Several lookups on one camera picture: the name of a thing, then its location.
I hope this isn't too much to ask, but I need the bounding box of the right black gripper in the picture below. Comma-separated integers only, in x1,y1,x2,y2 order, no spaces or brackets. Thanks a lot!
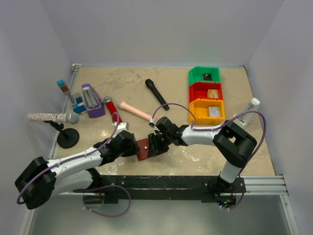
148,132,172,158

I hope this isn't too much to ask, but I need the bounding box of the red leather card holder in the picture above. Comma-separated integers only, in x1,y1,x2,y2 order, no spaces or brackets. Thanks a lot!
136,138,149,161

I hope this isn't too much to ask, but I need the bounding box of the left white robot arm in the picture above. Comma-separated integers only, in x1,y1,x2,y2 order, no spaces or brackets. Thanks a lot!
15,131,139,210

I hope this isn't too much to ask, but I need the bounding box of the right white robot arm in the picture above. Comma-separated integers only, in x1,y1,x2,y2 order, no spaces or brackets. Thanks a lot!
147,117,257,192

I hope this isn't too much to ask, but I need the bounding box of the grey card in yellow bin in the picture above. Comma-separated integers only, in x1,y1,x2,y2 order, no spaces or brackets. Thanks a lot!
209,106,221,118

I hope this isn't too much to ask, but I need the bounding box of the tan card in red bin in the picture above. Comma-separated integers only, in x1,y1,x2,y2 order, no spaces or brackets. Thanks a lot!
207,89,219,99

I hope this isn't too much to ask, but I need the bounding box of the black card in green bin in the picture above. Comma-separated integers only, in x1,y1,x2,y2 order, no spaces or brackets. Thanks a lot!
202,73,213,81

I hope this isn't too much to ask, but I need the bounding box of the pink microphone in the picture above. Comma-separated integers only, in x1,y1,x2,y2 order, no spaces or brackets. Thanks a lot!
118,101,152,121

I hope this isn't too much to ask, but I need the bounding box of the red microphone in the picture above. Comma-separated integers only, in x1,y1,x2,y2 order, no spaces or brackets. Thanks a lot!
103,96,122,124

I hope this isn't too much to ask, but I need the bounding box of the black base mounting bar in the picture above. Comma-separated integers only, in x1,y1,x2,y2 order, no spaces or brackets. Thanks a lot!
97,174,245,204

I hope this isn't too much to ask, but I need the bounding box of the yellow storage bin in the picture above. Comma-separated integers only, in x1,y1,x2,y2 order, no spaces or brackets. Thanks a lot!
189,98,225,126

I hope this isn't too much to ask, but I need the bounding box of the purple metronome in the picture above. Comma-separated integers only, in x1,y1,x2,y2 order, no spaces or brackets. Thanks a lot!
82,83,105,118

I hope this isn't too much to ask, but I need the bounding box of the black microphone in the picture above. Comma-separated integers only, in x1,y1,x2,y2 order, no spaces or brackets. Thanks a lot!
145,79,170,111

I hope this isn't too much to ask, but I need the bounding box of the red storage bin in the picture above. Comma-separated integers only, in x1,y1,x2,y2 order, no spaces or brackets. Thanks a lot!
189,82,223,102

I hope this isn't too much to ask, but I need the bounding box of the black microphone stand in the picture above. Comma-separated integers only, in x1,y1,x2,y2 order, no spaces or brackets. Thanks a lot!
45,121,80,149

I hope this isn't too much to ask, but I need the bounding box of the glitter silver microphone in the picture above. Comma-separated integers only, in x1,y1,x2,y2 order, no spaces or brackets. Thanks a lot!
27,113,80,124

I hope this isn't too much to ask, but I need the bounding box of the blue toy brick tower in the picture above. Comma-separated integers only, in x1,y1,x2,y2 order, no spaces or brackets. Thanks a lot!
57,80,86,115

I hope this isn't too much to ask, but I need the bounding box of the green storage bin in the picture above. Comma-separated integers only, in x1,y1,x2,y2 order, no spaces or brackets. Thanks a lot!
188,66,221,86

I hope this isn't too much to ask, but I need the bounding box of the white metronome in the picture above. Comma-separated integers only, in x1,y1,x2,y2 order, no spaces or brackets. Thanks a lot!
233,97,261,126

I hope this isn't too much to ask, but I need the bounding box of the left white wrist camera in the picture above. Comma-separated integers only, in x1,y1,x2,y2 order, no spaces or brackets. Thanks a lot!
113,122,129,134

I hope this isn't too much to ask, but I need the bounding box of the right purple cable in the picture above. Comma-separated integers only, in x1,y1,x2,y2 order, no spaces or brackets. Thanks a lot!
151,102,267,162

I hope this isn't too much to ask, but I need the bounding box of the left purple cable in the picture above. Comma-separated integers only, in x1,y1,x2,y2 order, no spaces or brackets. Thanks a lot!
16,112,121,205

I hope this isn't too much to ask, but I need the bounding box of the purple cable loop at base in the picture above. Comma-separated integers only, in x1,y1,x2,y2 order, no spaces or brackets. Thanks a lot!
82,185,132,218

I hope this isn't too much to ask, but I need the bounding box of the left aluminium frame rail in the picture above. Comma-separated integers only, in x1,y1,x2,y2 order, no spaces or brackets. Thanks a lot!
47,64,81,159

